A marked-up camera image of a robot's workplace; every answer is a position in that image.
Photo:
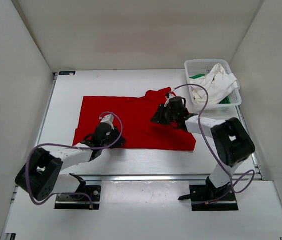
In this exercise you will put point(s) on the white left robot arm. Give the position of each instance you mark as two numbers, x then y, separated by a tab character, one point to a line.
41	175

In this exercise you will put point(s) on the white plastic basket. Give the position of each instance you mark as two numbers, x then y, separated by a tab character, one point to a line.
204	66

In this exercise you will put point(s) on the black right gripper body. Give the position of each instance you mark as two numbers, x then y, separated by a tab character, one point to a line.
172	117

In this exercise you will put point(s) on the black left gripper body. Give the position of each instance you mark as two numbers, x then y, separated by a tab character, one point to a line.
113	137

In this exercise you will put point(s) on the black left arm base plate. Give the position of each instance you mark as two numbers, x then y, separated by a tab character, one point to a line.
81	202

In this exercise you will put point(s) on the white t shirt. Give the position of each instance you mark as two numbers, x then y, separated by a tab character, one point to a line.
217	82

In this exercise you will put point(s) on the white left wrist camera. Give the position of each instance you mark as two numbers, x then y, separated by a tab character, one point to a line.
107	119

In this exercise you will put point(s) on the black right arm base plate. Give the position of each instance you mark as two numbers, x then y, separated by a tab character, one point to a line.
202	201

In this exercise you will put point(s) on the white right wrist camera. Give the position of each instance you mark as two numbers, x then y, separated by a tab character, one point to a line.
169	96

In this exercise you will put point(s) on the dark label sticker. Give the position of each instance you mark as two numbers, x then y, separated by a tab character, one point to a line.
67	73

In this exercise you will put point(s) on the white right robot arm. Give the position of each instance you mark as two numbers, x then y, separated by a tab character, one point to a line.
233	144

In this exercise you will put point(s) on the green t shirt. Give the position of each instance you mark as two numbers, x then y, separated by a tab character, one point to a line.
217	95

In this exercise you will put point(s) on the red t shirt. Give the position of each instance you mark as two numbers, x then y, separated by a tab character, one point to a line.
135	114

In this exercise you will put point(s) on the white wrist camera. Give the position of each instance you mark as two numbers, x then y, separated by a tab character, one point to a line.
107	119
169	96

